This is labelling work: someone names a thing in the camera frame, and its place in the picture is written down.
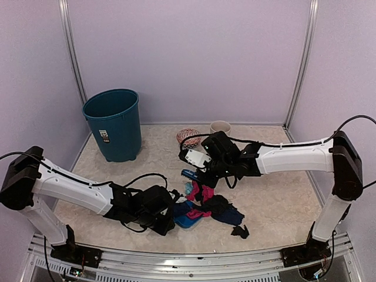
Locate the teal plastic waste bin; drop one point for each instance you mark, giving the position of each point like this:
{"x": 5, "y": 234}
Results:
{"x": 113, "y": 117}

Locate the blue hand brush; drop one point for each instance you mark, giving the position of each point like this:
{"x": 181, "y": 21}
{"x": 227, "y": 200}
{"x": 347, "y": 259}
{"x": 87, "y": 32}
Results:
{"x": 189, "y": 174}

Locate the isolated black paper scrap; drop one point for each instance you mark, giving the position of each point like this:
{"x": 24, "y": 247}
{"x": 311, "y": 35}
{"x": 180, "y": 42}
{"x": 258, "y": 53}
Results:
{"x": 242, "y": 232}

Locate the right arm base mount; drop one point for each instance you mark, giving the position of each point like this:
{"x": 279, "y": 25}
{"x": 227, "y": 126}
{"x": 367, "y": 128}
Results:
{"x": 311, "y": 250}

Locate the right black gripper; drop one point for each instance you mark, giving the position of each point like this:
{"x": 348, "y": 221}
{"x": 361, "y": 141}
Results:
{"x": 210, "y": 183}

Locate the right aluminium frame post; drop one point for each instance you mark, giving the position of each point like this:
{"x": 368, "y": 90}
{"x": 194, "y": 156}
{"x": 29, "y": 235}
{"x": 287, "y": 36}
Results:
{"x": 304, "y": 61}

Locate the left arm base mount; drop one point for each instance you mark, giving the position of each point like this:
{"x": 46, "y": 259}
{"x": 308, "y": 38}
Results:
{"x": 77, "y": 254}

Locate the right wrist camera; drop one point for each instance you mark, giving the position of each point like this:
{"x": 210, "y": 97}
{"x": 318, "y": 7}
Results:
{"x": 217, "y": 149}

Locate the aluminium frame post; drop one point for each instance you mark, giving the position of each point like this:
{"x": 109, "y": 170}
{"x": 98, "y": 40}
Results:
{"x": 68, "y": 33}
{"x": 304, "y": 61}

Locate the left aluminium frame post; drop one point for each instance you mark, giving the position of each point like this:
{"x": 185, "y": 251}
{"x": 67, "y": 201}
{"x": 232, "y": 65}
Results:
{"x": 68, "y": 33}

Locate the cream ceramic mug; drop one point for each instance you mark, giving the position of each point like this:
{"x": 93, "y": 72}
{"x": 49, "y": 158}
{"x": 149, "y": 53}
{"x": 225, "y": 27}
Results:
{"x": 220, "y": 125}

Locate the front aluminium rail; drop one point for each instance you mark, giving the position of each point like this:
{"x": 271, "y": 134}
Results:
{"x": 259, "y": 265}

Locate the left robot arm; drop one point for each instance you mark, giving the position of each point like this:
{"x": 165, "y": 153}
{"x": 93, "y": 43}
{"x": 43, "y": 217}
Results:
{"x": 31, "y": 176}

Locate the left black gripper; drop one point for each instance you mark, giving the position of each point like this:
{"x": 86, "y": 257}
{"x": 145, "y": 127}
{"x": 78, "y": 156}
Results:
{"x": 163, "y": 228}

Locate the pile of coloured paper scraps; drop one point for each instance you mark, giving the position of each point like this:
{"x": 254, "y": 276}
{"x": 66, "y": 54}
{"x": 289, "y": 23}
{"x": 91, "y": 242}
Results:
{"x": 201, "y": 201}

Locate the blue plastic dustpan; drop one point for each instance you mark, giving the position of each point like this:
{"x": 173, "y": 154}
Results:
{"x": 185, "y": 222}

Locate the patterned red ceramic bowl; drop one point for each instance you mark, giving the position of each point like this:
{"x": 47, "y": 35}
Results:
{"x": 194, "y": 139}

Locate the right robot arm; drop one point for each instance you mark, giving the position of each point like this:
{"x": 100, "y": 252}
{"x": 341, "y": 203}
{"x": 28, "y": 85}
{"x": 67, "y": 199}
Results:
{"x": 335, "y": 154}

